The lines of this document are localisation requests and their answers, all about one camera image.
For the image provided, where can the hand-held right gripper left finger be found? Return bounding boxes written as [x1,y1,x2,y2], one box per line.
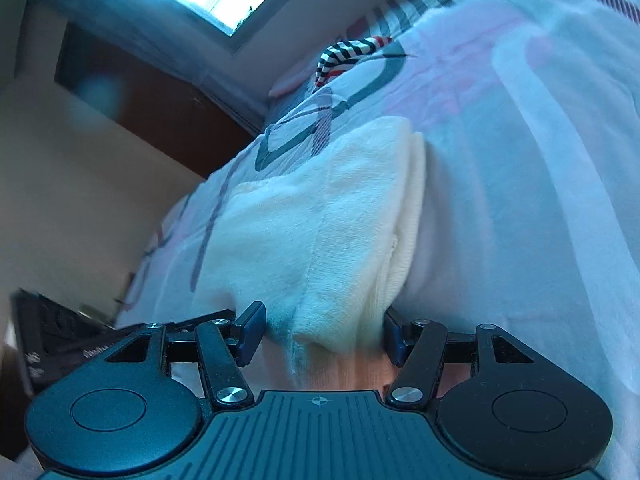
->
[102,301,267,411]

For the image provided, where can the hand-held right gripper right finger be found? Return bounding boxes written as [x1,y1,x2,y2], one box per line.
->
[382,307,538,411]

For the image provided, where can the cream knit sweater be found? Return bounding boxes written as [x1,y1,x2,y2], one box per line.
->
[192,116,476,393]

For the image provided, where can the wooden furniture piece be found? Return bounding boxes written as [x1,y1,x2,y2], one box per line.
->
[116,270,137,308]

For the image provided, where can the patterned pink white bedspread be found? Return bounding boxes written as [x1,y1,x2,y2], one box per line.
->
[115,0,640,480]

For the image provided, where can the dark wooden door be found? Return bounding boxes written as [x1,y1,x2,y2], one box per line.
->
[54,22,253,178]

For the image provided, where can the pink cushion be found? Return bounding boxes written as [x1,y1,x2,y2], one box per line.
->
[268,62,321,97]

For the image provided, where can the sheer curtain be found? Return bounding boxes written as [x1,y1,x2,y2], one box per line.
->
[35,0,271,136]

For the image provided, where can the black white red striped garment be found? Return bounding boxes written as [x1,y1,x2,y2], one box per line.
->
[314,36,393,88]

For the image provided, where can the striped bed sheet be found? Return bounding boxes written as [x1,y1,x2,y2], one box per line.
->
[350,0,481,43]

